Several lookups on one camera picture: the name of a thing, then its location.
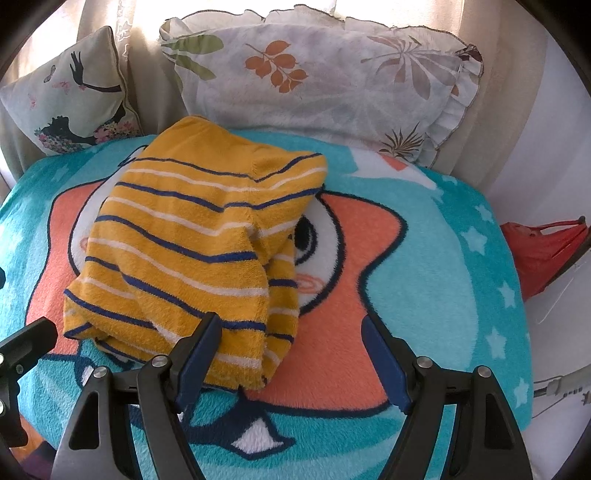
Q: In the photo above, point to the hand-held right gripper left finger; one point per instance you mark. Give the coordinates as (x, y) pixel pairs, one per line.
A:
(198, 364)

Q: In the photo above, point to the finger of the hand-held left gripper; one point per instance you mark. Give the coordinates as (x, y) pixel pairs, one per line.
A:
(27, 344)

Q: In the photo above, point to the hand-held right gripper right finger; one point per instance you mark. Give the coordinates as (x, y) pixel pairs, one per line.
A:
(390, 364)

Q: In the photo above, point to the teal cartoon star blanket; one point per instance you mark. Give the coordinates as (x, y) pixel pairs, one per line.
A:
(415, 300)

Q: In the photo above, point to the white printed bed sheet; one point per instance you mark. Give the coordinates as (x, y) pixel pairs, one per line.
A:
(554, 184)

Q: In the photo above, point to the small figure print cushion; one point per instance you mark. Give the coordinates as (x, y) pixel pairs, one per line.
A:
(69, 92)

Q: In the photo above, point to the leaf print ruffled pillow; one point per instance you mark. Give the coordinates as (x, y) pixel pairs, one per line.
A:
(332, 83)

